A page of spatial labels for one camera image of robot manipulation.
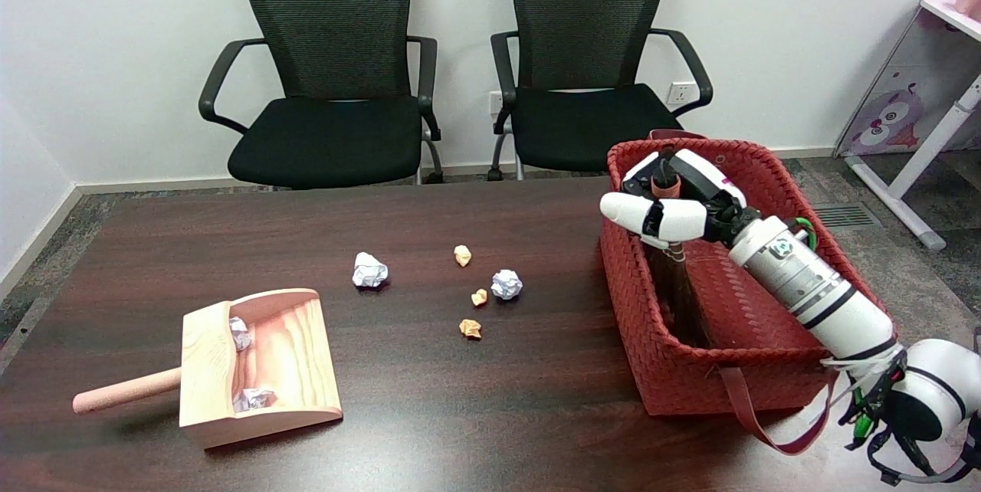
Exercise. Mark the white pink children's desk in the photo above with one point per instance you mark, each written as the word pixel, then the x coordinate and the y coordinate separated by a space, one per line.
pixel 897 124

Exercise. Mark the orange crumpled paper scrap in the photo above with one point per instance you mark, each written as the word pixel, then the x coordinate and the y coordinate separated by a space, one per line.
pixel 462 255
pixel 479 297
pixel 470 329

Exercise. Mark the wooden dustpan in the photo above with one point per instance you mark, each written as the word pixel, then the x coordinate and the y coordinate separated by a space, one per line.
pixel 276 369

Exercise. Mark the white crumpled paper ball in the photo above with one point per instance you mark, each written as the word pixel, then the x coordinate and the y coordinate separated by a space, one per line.
pixel 254 399
pixel 506 284
pixel 240 333
pixel 369 270

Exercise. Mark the black mesh office chair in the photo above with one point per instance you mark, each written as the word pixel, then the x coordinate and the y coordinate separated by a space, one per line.
pixel 329 132
pixel 590 124

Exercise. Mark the floor vent grille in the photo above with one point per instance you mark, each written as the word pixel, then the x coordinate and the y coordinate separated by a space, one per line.
pixel 846 214

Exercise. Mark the white wall socket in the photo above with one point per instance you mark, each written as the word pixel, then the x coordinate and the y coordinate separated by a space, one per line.
pixel 495 103
pixel 680 93

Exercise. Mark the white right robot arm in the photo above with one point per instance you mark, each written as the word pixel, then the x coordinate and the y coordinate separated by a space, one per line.
pixel 820 293

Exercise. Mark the red woven basket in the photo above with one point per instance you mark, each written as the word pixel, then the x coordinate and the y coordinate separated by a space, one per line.
pixel 659 339

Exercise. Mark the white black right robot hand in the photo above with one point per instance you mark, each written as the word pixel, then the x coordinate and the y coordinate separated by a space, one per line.
pixel 674 220

